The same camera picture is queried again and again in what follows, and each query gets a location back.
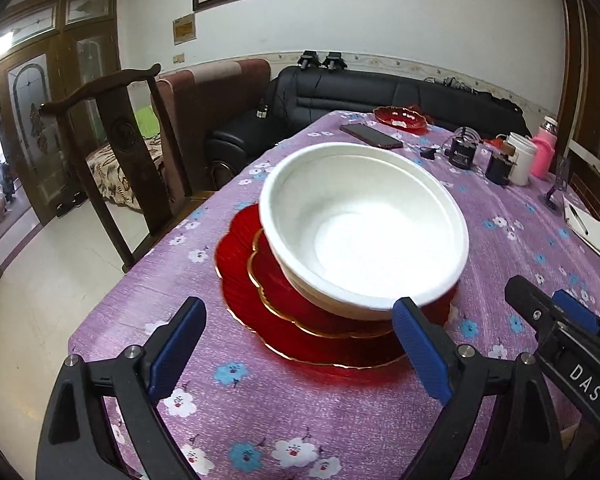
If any wooden glass door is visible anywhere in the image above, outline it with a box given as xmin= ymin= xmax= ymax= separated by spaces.
xmin=0 ymin=0 xmax=121 ymax=226

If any black leather sofa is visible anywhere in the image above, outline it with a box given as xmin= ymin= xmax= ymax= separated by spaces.
xmin=205 ymin=65 xmax=531 ymax=171

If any small red scalloped plate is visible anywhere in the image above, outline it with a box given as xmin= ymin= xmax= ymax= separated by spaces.
xmin=372 ymin=105 xmax=429 ymax=135

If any brown armchair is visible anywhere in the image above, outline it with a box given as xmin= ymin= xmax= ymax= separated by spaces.
xmin=150 ymin=58 xmax=272 ymax=196

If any purple phone stand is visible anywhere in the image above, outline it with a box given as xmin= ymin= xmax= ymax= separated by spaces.
xmin=539 ymin=157 xmax=572 ymax=215

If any pink water bottle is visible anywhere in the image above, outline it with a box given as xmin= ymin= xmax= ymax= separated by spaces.
xmin=530 ymin=116 xmax=560 ymax=180

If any pink and white bowl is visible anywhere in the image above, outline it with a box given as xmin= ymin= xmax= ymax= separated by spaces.
xmin=258 ymin=142 xmax=469 ymax=311

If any yellow wall plaque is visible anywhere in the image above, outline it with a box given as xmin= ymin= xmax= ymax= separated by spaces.
xmin=172 ymin=12 xmax=198 ymax=45

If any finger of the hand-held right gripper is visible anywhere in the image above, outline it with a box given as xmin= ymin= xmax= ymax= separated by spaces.
xmin=505 ymin=275 xmax=563 ymax=346
xmin=551 ymin=289 xmax=600 ymax=333

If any dark wooden chair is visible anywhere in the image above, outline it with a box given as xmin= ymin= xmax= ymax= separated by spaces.
xmin=39 ymin=64 xmax=216 ymax=273

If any white cup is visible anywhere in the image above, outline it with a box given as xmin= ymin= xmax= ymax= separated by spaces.
xmin=507 ymin=132 xmax=537 ymax=186

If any medium red scalloped plate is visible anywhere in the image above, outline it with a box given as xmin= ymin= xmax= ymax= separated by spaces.
xmin=246 ymin=227 xmax=456 ymax=339

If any green pillow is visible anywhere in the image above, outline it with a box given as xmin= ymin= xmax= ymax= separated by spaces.
xmin=132 ymin=105 xmax=156 ymax=138

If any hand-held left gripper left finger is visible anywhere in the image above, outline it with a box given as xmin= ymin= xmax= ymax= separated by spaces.
xmin=36 ymin=296 xmax=207 ymax=480

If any purple floral tablecloth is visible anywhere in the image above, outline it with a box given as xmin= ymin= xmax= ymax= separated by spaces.
xmin=67 ymin=110 xmax=600 ymax=480

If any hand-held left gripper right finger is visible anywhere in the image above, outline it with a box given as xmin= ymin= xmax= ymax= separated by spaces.
xmin=392 ymin=296 xmax=566 ymax=480

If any patterned blanket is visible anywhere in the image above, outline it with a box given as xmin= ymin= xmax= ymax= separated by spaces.
xmin=86 ymin=132 xmax=171 ymax=211

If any white notebook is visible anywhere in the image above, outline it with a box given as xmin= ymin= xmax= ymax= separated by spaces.
xmin=562 ymin=196 xmax=600 ymax=261

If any large red scalloped plate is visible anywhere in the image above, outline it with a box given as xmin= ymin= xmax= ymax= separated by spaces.
xmin=214 ymin=203 xmax=461 ymax=370

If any black smartphone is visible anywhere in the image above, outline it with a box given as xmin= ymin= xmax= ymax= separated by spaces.
xmin=340 ymin=123 xmax=404 ymax=150

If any cream ribbed plastic bowl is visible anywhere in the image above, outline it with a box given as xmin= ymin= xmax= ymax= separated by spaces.
xmin=258 ymin=200 xmax=461 ymax=322

